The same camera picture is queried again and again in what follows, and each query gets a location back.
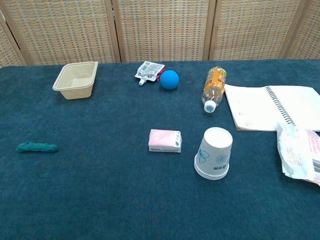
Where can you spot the white spiral notebook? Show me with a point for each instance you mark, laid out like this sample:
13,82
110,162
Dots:
255,107

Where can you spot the beige plastic tray container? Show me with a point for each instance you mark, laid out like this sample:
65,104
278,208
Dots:
75,83

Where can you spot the wicker folding screen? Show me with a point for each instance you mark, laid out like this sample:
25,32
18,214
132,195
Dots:
162,30

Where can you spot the blue rubber ball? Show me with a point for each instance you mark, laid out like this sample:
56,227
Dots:
170,80

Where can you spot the dark blue table cloth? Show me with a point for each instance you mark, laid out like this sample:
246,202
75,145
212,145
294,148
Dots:
105,175

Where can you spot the white printed plastic package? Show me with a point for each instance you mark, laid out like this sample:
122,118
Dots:
297,152

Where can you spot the dark red small packet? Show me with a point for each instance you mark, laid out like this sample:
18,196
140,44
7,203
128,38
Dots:
159,73

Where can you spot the teal cloth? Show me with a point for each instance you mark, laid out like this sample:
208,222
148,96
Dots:
37,147

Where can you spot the white paper cup blue print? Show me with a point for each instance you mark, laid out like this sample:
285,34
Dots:
215,152

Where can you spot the clear bottle orange label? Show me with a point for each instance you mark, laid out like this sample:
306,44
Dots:
215,85

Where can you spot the white spouted sauce pouch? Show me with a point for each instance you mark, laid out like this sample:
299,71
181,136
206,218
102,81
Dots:
147,71

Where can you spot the pink tissue pack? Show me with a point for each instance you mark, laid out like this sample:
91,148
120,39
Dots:
163,140

